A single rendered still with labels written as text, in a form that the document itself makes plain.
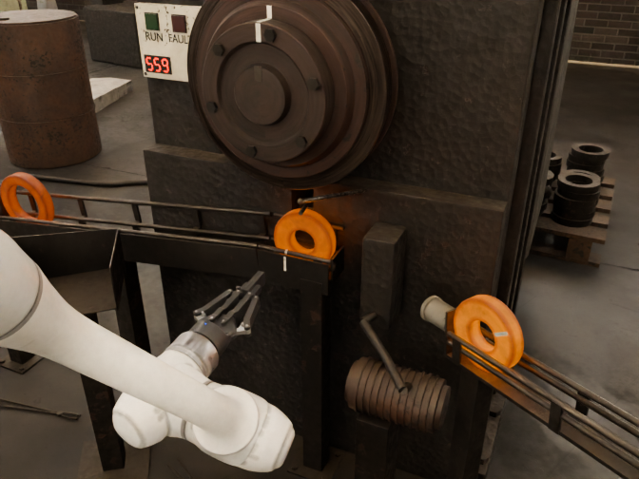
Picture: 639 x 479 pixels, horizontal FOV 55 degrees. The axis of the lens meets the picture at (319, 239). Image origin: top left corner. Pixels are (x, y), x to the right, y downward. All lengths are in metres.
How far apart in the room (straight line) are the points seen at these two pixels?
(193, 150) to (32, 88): 2.49
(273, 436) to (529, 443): 1.23
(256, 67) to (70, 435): 1.35
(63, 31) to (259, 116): 2.92
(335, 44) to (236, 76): 0.21
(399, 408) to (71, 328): 0.83
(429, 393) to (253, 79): 0.75
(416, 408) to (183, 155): 0.87
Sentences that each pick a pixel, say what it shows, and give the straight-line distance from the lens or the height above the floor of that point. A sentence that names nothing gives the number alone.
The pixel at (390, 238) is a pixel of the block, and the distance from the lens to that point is 1.37.
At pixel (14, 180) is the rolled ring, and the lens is 2.04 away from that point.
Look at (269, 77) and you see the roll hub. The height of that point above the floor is 1.16.
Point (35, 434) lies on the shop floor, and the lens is 2.19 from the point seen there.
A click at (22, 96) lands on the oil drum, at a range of 4.14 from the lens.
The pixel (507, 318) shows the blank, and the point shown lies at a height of 0.77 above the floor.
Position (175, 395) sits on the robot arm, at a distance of 0.86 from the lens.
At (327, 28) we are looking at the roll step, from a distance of 1.24.
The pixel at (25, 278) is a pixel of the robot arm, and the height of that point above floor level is 1.13.
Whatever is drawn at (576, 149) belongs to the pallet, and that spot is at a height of 0.34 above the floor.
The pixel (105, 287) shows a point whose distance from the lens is 1.64.
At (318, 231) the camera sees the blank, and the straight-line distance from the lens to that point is 1.44.
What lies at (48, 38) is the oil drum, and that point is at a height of 0.79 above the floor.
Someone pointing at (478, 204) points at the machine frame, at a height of 0.87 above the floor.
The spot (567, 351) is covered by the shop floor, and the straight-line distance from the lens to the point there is 2.49.
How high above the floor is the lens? 1.44
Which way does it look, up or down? 28 degrees down
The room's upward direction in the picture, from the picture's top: straight up
